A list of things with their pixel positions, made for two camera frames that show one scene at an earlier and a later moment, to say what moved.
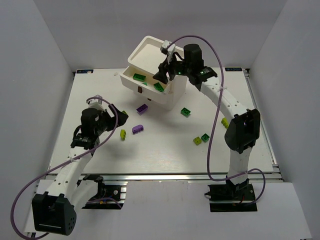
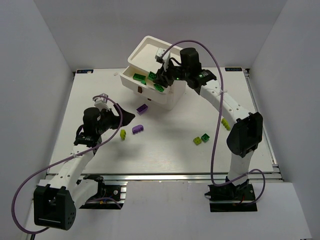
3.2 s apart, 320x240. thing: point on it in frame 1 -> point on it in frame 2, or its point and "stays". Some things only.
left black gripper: (111, 119) stays
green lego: (185, 111) -> (152, 76)
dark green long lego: (139, 77) stays
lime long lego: (225, 122) stays
